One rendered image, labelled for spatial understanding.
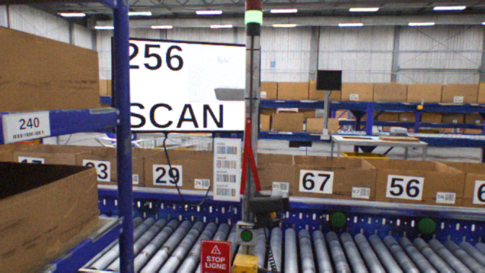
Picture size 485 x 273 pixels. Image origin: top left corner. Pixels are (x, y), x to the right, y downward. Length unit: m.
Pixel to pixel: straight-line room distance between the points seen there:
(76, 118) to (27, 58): 0.09
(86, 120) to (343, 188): 1.31
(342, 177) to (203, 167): 0.69
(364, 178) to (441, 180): 0.34
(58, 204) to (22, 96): 0.17
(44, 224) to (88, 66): 0.25
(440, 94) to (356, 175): 5.14
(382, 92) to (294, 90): 1.59
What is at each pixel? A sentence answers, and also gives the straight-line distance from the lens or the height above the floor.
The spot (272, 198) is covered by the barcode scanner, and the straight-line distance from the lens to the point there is 0.92.
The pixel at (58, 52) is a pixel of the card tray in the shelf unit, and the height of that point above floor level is 1.42.
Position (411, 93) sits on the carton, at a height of 1.54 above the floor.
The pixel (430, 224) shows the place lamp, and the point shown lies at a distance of 1.69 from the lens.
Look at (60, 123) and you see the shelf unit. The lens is 0.47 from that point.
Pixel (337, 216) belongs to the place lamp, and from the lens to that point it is 1.57.
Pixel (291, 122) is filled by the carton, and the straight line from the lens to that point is 5.82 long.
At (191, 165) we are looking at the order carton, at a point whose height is 1.02.
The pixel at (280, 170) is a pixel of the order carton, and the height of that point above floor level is 1.02.
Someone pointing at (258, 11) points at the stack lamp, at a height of 1.62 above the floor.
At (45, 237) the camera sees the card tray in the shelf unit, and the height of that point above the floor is 1.17.
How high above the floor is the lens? 1.36
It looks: 7 degrees down
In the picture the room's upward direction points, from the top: 1 degrees clockwise
